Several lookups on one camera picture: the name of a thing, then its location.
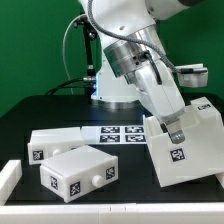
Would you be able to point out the white right fence rail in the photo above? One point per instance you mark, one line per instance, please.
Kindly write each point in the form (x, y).
(220, 178)

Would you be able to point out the white drawer cabinet box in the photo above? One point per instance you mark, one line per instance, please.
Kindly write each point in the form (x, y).
(200, 155)

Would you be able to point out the white front fence rail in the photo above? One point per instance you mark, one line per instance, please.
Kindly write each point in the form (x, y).
(168, 213)

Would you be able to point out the white drawer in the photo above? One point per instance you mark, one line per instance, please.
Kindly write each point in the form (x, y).
(46, 143)
(75, 173)

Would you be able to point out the white fence rail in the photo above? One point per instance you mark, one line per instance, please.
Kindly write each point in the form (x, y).
(9, 177)
(168, 213)
(220, 178)

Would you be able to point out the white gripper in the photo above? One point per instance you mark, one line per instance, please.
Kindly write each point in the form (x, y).
(164, 100)

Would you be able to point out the black camera stand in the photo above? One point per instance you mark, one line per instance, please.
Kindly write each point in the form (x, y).
(90, 35)

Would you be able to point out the white marker sheet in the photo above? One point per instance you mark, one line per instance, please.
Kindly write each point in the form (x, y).
(112, 135)

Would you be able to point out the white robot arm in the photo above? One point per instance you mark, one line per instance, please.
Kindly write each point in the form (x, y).
(131, 45)

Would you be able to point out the white left fence rail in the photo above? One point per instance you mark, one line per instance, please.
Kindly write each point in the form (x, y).
(9, 177)

